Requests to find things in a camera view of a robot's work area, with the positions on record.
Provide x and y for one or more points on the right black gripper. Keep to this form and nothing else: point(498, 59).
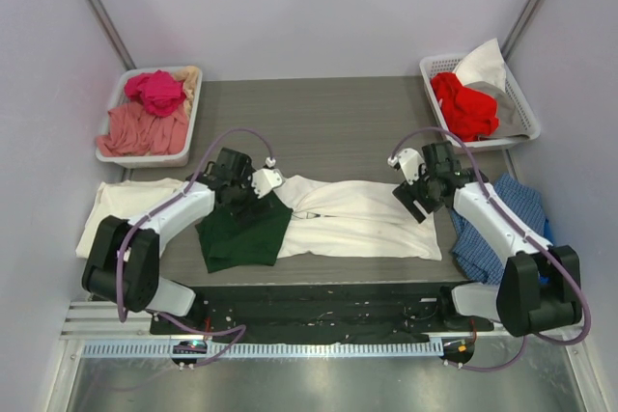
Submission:
point(415, 202)

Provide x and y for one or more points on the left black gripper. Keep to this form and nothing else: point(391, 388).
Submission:
point(246, 205)

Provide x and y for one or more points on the white and green t-shirt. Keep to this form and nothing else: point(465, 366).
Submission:
point(344, 219)

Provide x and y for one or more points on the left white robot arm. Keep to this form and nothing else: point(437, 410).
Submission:
point(123, 266)

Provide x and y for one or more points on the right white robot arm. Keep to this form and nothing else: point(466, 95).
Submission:
point(540, 285)

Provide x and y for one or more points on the blue plaid shirt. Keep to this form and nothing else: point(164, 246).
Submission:
point(473, 254)

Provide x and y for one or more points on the red t-shirt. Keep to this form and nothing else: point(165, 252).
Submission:
point(468, 113)

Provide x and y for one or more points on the magenta t-shirt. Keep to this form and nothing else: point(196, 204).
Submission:
point(159, 92)

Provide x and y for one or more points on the salmon pink t-shirt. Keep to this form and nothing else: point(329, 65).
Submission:
point(135, 132)

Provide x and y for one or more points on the beige garment in bin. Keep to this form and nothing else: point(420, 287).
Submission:
point(189, 76)

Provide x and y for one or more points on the folded cream t-shirt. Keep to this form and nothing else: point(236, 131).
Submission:
point(123, 200)

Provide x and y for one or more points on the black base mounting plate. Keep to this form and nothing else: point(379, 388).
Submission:
point(326, 314)

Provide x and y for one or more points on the right white perforated basket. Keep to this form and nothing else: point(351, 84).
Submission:
point(432, 65)

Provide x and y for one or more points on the grey white garment in basket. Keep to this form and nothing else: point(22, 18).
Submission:
point(483, 70)

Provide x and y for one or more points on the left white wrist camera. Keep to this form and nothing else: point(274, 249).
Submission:
point(266, 179)

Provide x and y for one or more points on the slotted white cable duct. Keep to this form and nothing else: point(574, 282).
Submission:
point(190, 349)

